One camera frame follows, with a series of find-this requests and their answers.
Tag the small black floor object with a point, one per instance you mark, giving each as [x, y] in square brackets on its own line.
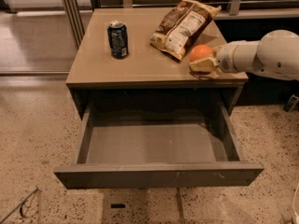
[117, 205]

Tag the orange fruit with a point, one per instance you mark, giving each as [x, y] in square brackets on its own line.
[199, 52]

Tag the open grey top drawer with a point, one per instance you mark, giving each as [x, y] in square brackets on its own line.
[140, 149]

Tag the dark blue soda can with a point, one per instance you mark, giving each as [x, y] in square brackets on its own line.
[118, 39]

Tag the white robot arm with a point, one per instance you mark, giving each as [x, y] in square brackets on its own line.
[276, 55]

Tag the dark object on floor right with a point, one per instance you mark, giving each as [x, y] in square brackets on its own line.
[291, 104]

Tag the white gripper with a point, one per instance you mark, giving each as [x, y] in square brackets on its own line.
[226, 61]

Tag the brown chip bag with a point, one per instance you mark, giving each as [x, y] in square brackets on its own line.
[181, 27]

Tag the metal bar on floor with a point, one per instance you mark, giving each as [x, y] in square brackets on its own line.
[21, 202]

